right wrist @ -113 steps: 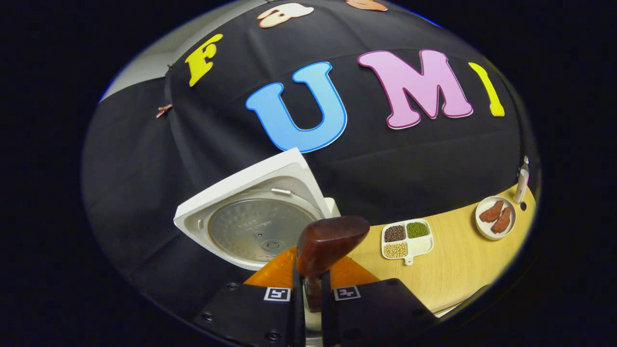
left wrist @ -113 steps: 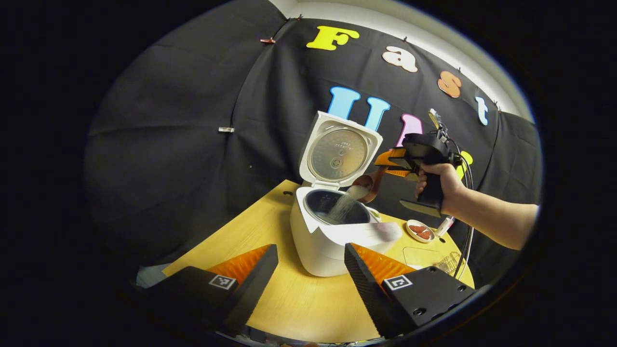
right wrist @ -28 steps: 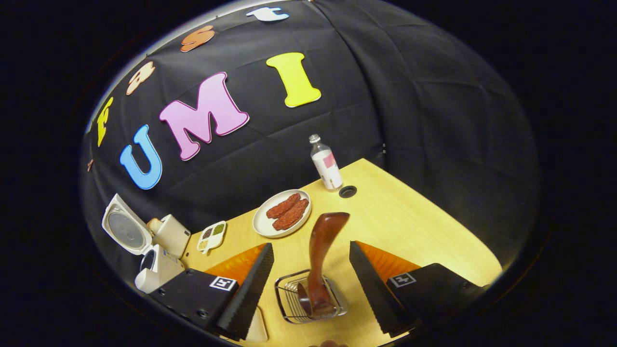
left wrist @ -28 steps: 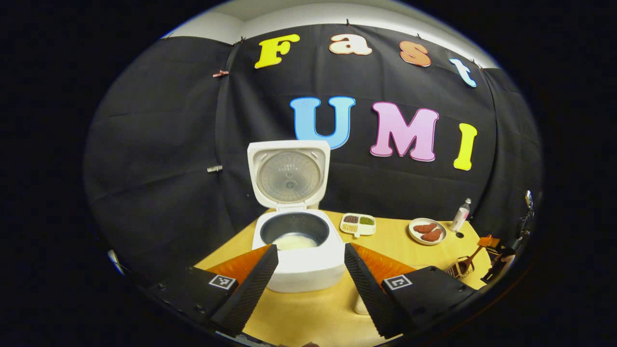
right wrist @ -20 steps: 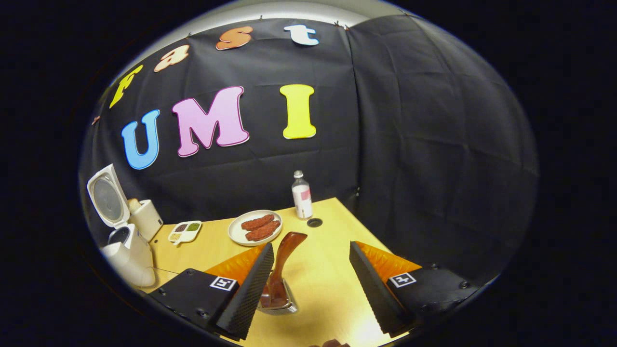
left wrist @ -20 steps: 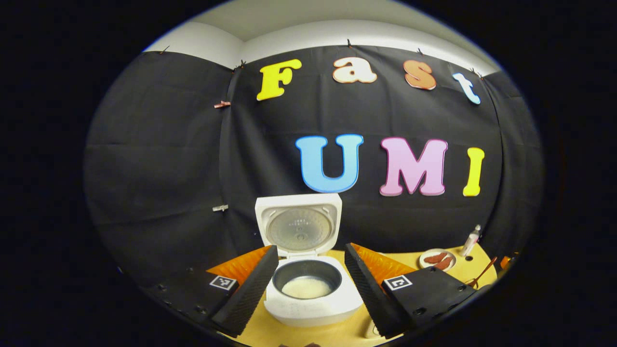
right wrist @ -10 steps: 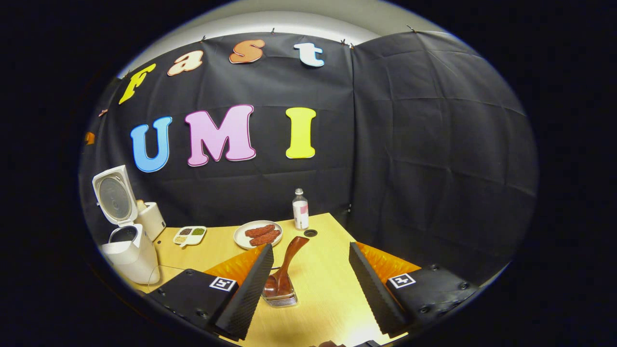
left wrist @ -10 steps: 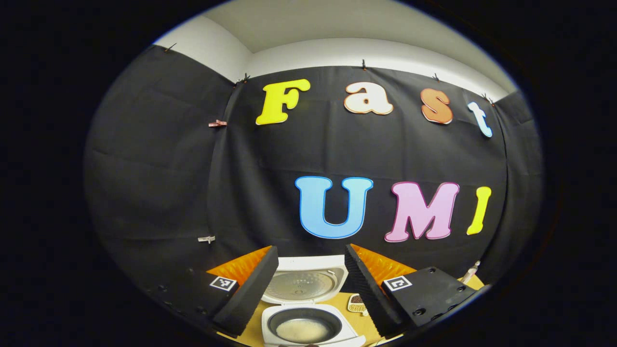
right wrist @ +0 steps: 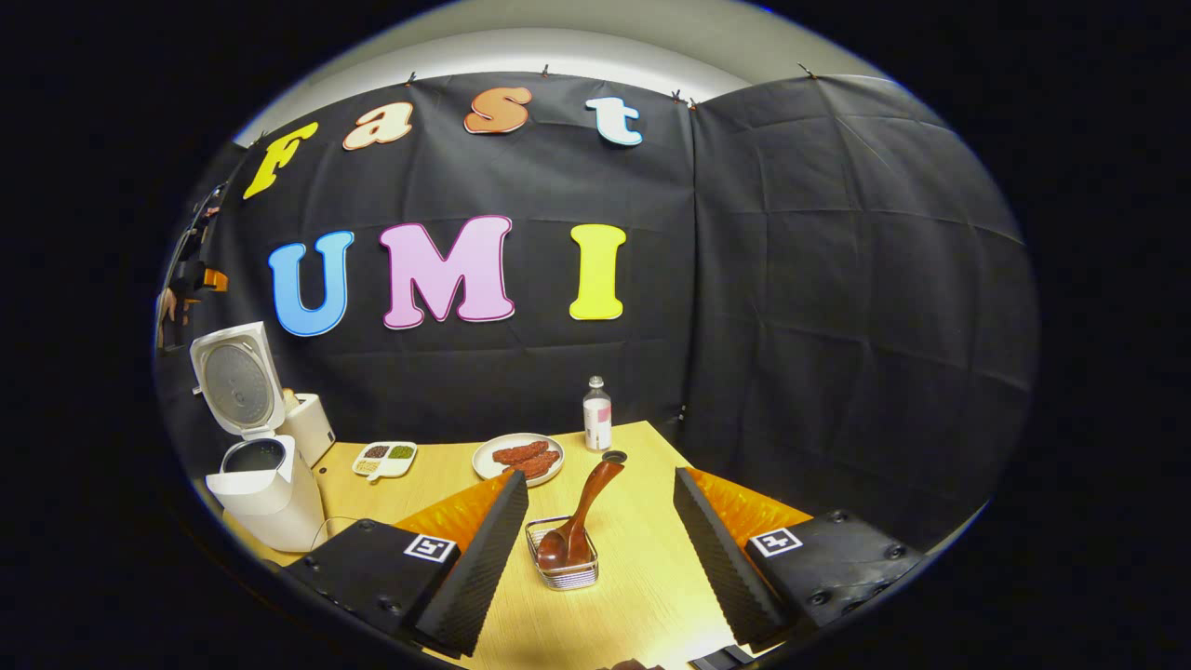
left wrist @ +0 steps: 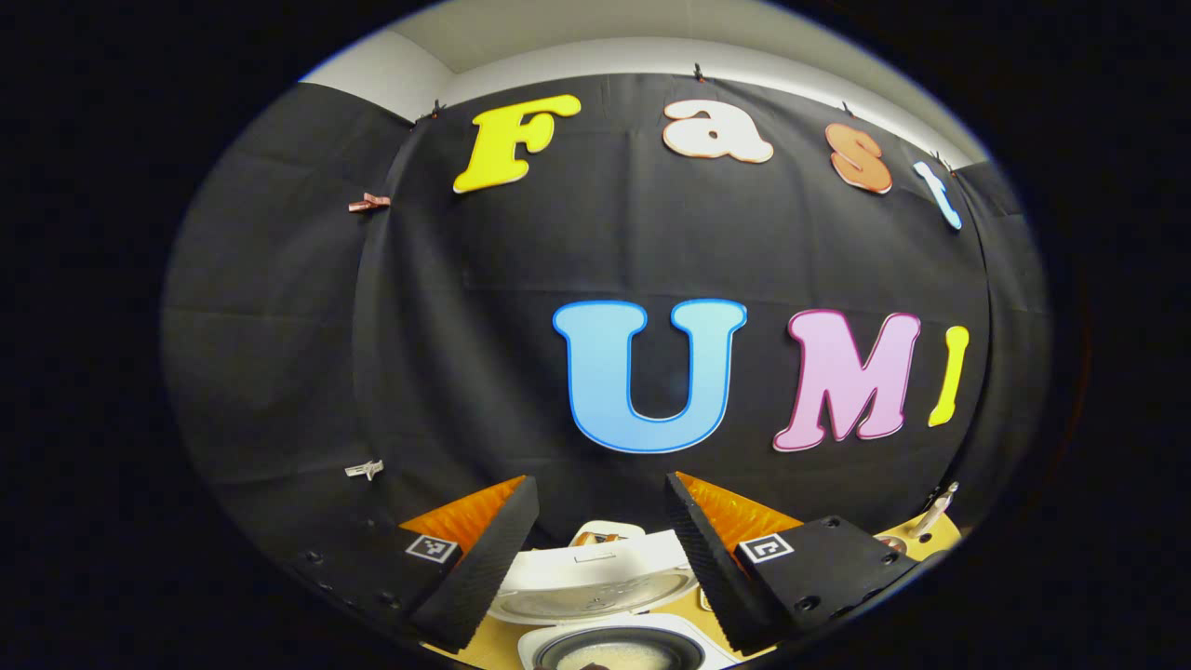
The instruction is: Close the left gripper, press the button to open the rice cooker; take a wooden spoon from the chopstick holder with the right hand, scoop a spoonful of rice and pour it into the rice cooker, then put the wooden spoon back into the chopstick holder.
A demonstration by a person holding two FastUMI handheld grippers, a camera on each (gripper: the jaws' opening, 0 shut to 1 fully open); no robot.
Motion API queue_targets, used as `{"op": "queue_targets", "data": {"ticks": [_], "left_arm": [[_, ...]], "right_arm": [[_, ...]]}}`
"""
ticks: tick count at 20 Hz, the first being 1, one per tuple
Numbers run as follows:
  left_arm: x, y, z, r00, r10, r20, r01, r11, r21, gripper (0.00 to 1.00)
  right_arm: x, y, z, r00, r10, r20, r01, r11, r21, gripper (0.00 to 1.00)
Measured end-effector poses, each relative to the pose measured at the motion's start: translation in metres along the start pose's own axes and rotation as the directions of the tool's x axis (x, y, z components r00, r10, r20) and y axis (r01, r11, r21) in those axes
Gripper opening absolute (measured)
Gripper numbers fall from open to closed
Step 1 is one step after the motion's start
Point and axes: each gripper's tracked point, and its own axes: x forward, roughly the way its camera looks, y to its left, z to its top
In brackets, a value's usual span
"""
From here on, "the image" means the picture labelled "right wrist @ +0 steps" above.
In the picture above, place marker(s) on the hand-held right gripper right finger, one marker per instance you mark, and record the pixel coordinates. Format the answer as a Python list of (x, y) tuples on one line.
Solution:
[(721, 568)]

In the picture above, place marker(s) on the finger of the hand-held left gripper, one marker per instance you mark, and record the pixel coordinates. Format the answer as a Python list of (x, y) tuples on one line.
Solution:
[(216, 279)]

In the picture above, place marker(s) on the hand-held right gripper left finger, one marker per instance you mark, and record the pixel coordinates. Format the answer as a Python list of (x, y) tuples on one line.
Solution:
[(479, 568)]

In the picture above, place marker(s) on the brown wooden spoon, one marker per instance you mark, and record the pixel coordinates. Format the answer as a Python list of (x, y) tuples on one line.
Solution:
[(582, 512)]

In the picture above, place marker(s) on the white rice cooker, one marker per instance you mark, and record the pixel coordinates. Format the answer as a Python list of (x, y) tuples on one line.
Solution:
[(270, 502)]

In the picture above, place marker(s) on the white round plate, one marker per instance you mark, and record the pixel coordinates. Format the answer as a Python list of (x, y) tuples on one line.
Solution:
[(486, 462)]

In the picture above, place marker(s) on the red meat piece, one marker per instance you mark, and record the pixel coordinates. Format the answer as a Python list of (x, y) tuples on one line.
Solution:
[(521, 453), (538, 465)]

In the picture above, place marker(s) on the toast bread slice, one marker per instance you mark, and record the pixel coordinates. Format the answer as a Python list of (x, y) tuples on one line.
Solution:
[(290, 400)]

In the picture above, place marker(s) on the white divided grain dish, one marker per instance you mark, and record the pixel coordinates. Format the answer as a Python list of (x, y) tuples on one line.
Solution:
[(384, 458)]

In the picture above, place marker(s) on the white toaster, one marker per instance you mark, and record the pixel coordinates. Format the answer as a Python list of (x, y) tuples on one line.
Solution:
[(312, 428)]

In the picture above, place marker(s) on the clear bottle pink label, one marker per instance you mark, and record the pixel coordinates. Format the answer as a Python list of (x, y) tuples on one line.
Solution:
[(597, 423)]

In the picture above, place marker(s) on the black backdrop cloth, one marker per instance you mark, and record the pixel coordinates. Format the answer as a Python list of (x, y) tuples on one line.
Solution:
[(837, 279)]

